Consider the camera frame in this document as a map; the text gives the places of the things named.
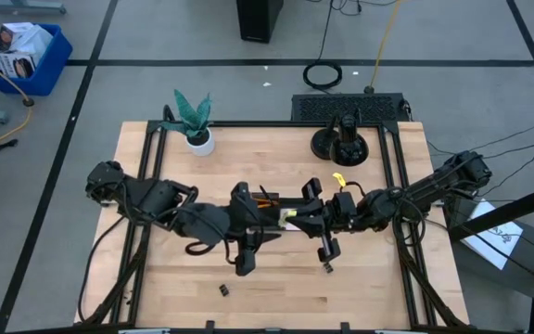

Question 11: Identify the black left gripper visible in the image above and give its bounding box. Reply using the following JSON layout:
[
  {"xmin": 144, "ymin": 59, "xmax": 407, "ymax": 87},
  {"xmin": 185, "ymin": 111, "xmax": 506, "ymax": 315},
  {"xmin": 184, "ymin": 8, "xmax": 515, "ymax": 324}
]
[{"xmin": 228, "ymin": 181, "xmax": 284, "ymax": 278}]

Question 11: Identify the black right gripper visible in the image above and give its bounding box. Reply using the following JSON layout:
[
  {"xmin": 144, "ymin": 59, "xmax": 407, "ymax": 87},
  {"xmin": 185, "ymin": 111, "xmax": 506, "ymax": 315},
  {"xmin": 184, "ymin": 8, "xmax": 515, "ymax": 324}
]
[{"xmin": 289, "ymin": 176, "xmax": 359, "ymax": 263}]

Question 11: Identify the black mesh desk organizer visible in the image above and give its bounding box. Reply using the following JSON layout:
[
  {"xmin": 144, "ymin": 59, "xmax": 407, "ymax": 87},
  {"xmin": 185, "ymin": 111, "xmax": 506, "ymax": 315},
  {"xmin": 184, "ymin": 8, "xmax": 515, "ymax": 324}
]
[{"xmin": 247, "ymin": 189, "xmax": 312, "ymax": 232}]

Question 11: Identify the black desk lamp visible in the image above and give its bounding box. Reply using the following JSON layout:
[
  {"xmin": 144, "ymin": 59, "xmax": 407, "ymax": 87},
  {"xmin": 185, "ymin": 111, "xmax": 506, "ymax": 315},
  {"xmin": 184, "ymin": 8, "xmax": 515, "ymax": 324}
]
[{"xmin": 310, "ymin": 108, "xmax": 370, "ymax": 168}]

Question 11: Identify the white plant pot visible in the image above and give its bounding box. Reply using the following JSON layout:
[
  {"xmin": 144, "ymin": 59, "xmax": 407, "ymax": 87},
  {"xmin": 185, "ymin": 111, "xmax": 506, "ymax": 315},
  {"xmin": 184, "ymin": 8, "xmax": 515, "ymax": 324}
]
[{"xmin": 184, "ymin": 127, "xmax": 216, "ymax": 158}]

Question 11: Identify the black vented computer case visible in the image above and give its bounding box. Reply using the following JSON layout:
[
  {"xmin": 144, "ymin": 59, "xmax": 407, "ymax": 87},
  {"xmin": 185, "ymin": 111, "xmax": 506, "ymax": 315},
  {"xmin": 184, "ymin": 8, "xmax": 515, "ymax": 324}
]
[{"xmin": 290, "ymin": 92, "xmax": 410, "ymax": 124}]

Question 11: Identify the green snake plant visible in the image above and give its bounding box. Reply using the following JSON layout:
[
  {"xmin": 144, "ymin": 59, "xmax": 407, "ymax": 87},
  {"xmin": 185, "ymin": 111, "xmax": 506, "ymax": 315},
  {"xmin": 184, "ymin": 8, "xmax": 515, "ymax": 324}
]
[{"xmin": 158, "ymin": 88, "xmax": 216, "ymax": 139}]

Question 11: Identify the white paper sheet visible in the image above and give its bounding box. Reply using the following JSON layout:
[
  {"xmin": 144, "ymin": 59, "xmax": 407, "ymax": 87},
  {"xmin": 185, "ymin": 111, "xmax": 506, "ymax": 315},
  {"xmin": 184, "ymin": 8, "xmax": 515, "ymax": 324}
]
[{"xmin": 460, "ymin": 198, "xmax": 525, "ymax": 272}]

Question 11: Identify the black computer tower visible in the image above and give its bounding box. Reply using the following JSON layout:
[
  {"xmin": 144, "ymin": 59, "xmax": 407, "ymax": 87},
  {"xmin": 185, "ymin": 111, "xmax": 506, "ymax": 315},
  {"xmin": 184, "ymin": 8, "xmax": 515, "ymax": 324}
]
[{"xmin": 235, "ymin": 0, "xmax": 286, "ymax": 45}]

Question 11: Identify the blue plastic bin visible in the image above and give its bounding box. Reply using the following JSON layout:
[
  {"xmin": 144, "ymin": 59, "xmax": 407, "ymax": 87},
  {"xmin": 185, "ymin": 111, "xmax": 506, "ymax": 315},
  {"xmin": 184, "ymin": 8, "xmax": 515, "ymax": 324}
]
[{"xmin": 0, "ymin": 22, "xmax": 74, "ymax": 97}]

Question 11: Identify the white printed carton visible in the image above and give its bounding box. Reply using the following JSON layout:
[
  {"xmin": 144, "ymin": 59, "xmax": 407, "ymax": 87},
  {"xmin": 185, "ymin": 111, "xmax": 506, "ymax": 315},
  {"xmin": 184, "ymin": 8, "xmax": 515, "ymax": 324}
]
[{"xmin": 0, "ymin": 49, "xmax": 37, "ymax": 80}]

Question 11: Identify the white paper bag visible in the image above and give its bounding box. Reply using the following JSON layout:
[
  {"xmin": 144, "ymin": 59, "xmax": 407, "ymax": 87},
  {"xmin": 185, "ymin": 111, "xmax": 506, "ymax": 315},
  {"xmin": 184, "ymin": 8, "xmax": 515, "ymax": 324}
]
[{"xmin": 0, "ymin": 21, "xmax": 56, "ymax": 61}]

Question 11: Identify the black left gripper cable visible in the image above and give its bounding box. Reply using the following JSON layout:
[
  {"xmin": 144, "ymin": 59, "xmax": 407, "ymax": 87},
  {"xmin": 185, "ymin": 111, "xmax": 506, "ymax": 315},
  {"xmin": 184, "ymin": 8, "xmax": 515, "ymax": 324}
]
[{"xmin": 184, "ymin": 238, "xmax": 238, "ymax": 267}]

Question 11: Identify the black metal table frame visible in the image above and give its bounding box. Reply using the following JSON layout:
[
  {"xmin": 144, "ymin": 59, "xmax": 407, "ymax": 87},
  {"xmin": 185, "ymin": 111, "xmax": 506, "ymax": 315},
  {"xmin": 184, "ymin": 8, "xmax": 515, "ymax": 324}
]
[{"xmin": 81, "ymin": 104, "xmax": 470, "ymax": 334}]

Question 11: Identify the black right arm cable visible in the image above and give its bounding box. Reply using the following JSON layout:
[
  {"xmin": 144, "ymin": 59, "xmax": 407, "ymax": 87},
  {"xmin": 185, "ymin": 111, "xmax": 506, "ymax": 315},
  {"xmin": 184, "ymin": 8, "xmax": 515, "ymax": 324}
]
[{"xmin": 389, "ymin": 197, "xmax": 428, "ymax": 247}]

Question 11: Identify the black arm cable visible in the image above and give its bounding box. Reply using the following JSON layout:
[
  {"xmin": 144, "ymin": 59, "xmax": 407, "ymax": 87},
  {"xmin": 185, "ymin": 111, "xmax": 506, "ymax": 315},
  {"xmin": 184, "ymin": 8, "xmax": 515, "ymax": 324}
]
[
  {"xmin": 76, "ymin": 217, "xmax": 127, "ymax": 325},
  {"xmin": 389, "ymin": 197, "xmax": 428, "ymax": 247}
]

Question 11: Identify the black coiled cable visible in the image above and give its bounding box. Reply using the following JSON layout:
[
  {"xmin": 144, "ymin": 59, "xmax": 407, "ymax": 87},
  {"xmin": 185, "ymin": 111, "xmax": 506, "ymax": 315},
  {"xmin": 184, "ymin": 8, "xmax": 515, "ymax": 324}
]
[{"xmin": 301, "ymin": 0, "xmax": 363, "ymax": 92}]

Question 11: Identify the black diagonal mount beam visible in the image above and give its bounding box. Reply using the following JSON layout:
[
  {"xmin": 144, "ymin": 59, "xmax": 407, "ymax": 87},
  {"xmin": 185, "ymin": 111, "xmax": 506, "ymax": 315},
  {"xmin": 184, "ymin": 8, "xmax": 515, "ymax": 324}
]
[{"xmin": 447, "ymin": 179, "xmax": 534, "ymax": 243}]

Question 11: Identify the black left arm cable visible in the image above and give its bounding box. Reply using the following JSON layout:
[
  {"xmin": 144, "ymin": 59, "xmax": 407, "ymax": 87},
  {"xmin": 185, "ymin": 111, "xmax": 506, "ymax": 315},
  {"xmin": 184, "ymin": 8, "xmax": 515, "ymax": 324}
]
[{"xmin": 76, "ymin": 217, "xmax": 127, "ymax": 325}]

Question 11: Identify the black floor cable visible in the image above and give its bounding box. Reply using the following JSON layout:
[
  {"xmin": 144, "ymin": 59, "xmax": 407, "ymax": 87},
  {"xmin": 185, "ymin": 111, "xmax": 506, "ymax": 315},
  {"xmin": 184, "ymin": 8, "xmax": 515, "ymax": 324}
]
[
  {"xmin": 426, "ymin": 118, "xmax": 534, "ymax": 159},
  {"xmin": 477, "ymin": 137, "xmax": 534, "ymax": 199}
]

